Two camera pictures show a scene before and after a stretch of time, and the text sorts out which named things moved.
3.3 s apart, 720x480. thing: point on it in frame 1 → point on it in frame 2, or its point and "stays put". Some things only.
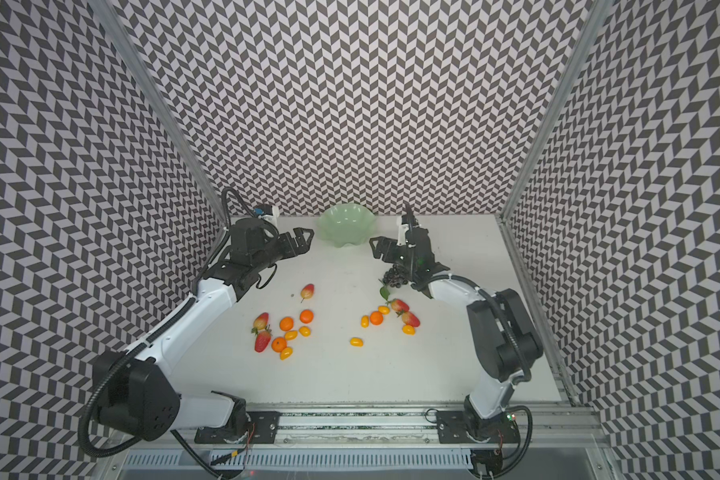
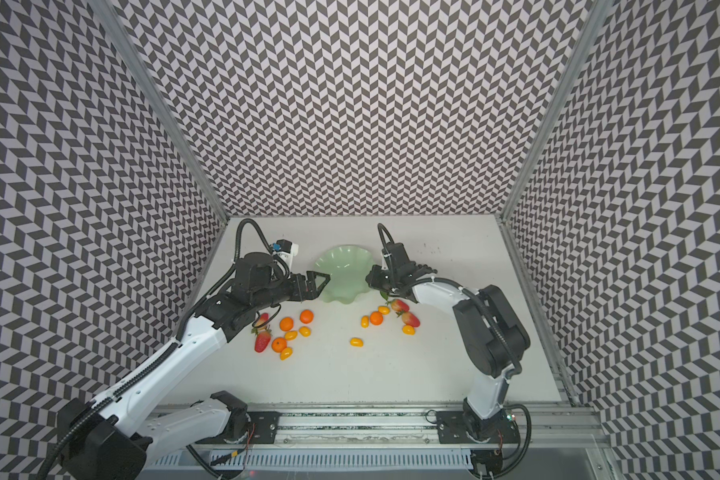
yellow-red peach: x=410 y=319 stays put
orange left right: x=306 y=316 stays put
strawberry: x=399 y=305 stays put
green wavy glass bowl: x=346 y=224 → x=347 y=265
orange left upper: x=286 y=323 stays put
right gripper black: x=389 y=256 → x=374 y=282
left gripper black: x=291 y=250 → x=301 y=294
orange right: x=376 y=317 stays put
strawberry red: x=262 y=339 stays put
